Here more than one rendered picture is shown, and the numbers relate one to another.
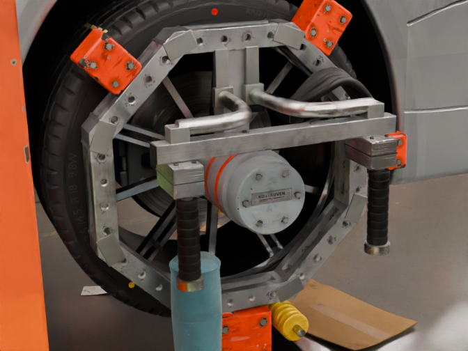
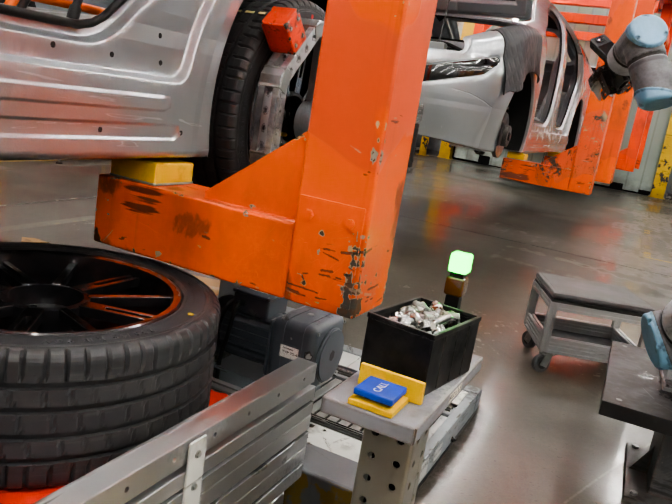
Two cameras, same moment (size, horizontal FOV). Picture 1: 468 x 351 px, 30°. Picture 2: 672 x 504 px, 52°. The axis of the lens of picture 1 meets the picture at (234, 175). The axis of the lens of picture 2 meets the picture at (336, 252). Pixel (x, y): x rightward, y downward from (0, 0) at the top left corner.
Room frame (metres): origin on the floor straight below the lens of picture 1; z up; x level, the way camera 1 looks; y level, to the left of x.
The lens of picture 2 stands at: (0.02, 1.30, 0.94)
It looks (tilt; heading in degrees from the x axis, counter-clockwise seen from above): 13 degrees down; 316
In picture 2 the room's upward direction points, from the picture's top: 9 degrees clockwise
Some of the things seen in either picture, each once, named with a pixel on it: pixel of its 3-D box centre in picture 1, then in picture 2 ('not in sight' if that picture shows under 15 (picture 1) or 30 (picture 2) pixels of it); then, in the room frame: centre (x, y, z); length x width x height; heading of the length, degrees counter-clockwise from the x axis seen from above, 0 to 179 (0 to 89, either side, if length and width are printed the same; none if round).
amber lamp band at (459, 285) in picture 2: not in sight; (456, 285); (0.86, 0.14, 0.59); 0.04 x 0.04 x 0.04; 22
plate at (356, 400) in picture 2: not in sight; (378, 400); (0.72, 0.48, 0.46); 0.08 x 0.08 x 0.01; 22
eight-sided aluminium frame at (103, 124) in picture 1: (232, 170); (314, 123); (1.55, 0.00, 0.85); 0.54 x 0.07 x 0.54; 112
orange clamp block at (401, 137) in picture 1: (377, 149); not in sight; (1.67, -0.29, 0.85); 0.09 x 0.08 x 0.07; 112
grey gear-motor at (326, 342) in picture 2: not in sight; (256, 354); (1.34, 0.25, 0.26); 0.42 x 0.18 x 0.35; 22
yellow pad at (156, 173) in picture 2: not in sight; (152, 168); (1.48, 0.53, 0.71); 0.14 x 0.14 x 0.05; 22
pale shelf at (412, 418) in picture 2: not in sight; (411, 381); (0.78, 0.32, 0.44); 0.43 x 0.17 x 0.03; 112
